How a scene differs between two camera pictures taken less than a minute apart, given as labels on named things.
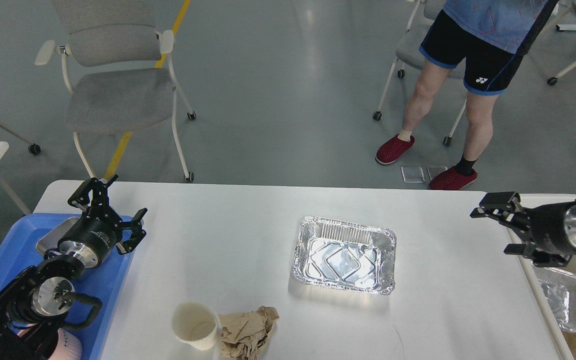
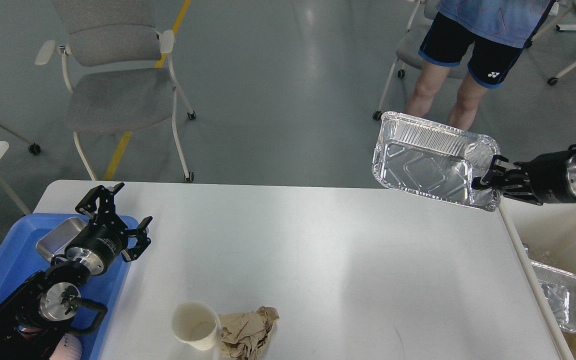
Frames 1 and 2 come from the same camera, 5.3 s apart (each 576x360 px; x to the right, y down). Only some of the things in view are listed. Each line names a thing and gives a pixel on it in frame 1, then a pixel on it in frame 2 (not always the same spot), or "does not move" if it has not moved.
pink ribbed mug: (67, 347) does not move
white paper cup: (196, 323) does not move
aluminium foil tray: (346, 255) to (432, 160)
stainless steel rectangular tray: (50, 240) does not move
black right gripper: (566, 228) to (557, 177)
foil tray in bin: (567, 294) does not move
